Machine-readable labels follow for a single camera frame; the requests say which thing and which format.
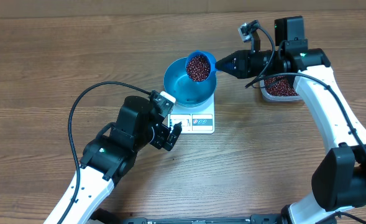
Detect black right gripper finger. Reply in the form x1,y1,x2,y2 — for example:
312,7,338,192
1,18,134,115
216,51,239,66
215,63,239,78

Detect white digital kitchen scale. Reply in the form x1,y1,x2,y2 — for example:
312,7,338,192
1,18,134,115
167,95,215,134

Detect blue plastic measuring scoop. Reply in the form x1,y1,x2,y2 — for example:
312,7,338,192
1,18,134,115
185,50,218,82

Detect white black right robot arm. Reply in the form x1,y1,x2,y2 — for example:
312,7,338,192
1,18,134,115
216,16,366,223

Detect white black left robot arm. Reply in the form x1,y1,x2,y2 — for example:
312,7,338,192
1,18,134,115
46,91,182,223

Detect teal metal bowl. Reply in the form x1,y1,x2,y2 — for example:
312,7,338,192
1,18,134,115
163,57,217,107

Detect red adzuki beans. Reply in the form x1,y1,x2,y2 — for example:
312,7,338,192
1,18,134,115
264,76,298,96

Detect clear plastic container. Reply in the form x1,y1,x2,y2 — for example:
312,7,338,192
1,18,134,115
259,80,301,103

